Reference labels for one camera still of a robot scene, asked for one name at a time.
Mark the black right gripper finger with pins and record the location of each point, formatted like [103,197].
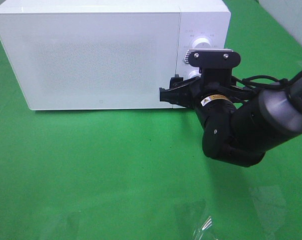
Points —
[178,81]
[185,96]

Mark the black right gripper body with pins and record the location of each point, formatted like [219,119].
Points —
[216,89]

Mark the white round knob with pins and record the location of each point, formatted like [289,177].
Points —
[194,75]
[201,43]

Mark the white microwave door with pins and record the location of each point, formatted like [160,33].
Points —
[91,61]

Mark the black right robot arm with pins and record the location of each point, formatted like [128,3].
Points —
[240,123]

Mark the white microwave oven body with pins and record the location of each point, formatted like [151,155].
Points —
[209,19]

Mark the clear plastic film piece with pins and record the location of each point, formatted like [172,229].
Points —
[204,231]

